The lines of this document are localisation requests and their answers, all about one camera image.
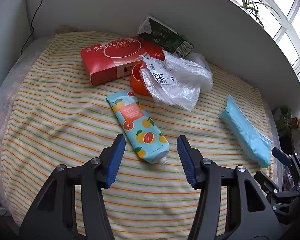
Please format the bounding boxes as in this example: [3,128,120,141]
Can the light blue tissue pack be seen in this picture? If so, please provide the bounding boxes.
[219,94,273,168]

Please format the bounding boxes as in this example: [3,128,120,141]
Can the green gift bag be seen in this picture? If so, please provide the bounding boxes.
[272,105,300,138]

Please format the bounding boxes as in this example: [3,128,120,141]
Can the green milk carton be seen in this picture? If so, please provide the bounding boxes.
[138,15,194,59]

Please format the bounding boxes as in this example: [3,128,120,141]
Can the red medicine box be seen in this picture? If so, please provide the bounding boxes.
[81,36,165,86]

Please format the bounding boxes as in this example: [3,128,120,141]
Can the clear plastic bag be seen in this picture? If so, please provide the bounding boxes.
[139,51,213,112]

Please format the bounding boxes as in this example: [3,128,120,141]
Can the fruit print cream tube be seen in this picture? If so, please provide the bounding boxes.
[106,89,170,165]

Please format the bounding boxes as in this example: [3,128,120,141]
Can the yellow striped towel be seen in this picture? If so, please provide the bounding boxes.
[1,31,274,240]

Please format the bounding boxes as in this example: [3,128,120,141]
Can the black power cable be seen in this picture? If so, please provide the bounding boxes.
[20,0,44,55]

